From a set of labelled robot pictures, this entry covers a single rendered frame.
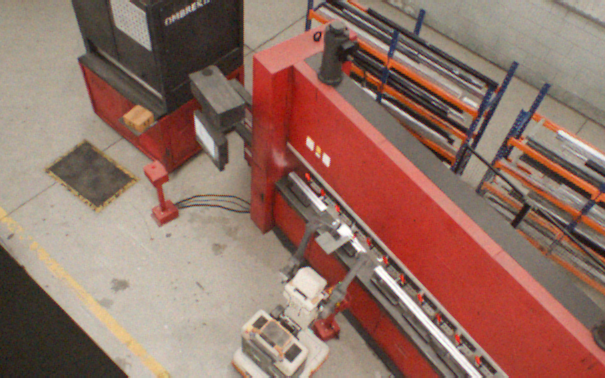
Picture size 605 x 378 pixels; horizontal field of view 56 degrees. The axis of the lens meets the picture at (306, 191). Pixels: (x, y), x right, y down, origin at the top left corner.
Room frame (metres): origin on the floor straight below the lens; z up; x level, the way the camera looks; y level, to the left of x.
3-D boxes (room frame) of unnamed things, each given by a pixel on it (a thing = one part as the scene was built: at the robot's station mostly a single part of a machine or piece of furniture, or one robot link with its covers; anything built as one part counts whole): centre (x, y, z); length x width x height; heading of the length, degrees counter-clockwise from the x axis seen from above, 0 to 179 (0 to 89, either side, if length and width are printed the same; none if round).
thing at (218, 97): (3.23, 0.84, 1.53); 0.51 x 0.25 x 0.85; 41
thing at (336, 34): (3.15, -0.11, 2.53); 0.33 x 0.25 x 0.47; 45
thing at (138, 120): (3.58, 1.73, 1.04); 0.30 x 0.26 x 0.12; 57
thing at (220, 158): (3.13, 0.87, 1.42); 0.45 x 0.12 x 0.36; 41
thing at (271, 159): (3.50, 0.17, 1.15); 0.85 x 0.25 x 2.30; 135
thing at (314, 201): (3.07, -0.01, 0.92); 0.50 x 0.06 x 0.10; 45
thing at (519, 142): (3.42, -2.70, 0.87); 1.90 x 0.50 x 1.75; 57
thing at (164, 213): (3.16, 1.46, 0.41); 0.25 x 0.20 x 0.83; 135
